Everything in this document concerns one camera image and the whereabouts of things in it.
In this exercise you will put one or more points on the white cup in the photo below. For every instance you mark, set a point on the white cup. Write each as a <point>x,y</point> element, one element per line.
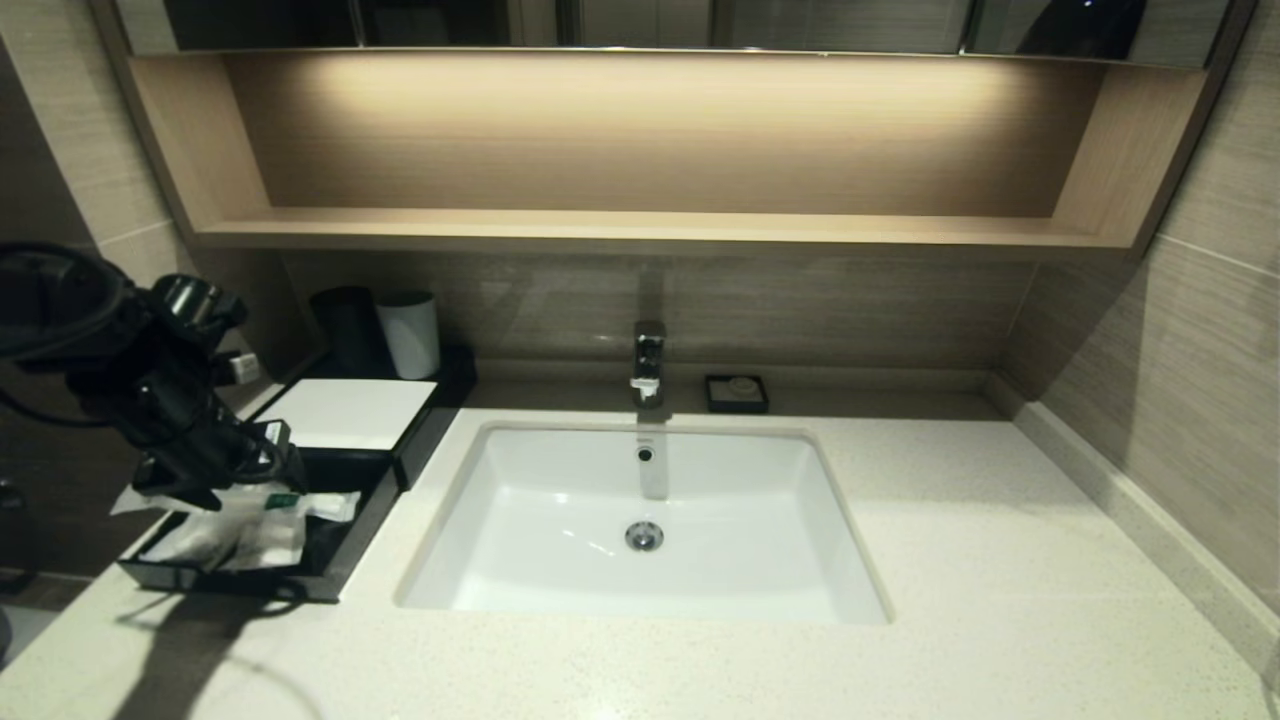
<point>410,335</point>

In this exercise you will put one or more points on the black drawer of box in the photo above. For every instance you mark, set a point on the black drawer of box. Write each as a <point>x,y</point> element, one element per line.
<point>340,550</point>

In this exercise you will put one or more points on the toothbrush packet dark green band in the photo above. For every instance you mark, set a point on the toothbrush packet dark green band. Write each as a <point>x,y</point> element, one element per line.
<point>335,505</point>

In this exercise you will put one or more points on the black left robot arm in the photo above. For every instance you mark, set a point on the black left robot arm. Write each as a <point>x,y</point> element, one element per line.
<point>120,370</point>

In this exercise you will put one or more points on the clear plastic packet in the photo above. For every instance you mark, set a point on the clear plastic packet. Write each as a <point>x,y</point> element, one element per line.
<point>190,545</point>

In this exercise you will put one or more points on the chrome sink drain stopper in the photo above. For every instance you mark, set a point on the chrome sink drain stopper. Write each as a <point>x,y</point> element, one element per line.
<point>645,537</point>

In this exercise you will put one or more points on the packet with cotton swabs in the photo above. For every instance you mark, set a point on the packet with cotton swabs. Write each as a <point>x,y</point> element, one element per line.
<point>265,530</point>

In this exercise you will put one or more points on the chrome faucet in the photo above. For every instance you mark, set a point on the chrome faucet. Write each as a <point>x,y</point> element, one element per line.
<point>648,360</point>

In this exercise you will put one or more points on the black soap dish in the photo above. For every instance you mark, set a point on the black soap dish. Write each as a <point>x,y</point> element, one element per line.
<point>715,395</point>

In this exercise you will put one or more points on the mirror cabinet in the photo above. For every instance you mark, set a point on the mirror cabinet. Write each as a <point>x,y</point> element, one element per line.
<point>800,25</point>

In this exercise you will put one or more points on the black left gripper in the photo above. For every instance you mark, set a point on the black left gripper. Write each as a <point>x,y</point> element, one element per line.
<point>230,455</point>

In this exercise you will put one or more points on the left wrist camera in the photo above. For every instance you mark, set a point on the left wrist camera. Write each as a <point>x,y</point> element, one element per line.
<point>245,368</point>

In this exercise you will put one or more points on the white ceramic sink basin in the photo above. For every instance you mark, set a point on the white ceramic sink basin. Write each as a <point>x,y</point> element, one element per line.
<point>560,520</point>

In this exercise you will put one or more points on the pale soap bar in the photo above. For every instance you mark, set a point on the pale soap bar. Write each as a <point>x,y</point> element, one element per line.
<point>742,386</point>

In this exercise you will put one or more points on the black cup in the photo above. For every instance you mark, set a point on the black cup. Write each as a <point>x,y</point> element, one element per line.
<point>345,335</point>

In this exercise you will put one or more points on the wooden wall shelf niche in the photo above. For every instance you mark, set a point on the wooden wall shelf niche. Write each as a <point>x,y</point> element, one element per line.
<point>650,140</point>

